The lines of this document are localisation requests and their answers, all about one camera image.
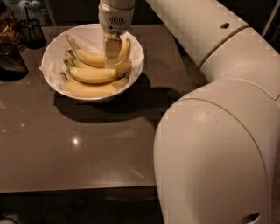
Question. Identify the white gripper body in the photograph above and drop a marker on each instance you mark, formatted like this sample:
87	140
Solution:
115	19

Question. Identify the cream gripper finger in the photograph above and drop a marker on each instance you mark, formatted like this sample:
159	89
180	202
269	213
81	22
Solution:
112	48

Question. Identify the yellow banana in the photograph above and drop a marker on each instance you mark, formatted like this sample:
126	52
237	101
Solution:
85	90
95	59
99	75

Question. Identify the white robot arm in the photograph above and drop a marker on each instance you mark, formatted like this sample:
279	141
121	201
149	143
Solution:
215	148

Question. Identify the white bowl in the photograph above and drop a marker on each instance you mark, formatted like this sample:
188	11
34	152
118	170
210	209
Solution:
89	36

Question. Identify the dark cabinet fronts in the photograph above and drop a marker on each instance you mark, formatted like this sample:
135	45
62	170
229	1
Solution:
80	12

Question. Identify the black mesh pen cup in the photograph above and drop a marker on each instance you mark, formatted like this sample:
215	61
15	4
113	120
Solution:
31	29

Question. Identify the black round container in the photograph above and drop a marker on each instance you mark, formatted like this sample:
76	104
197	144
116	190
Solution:
12	66

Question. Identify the dark glass jar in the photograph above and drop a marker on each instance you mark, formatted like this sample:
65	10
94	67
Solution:
9	27

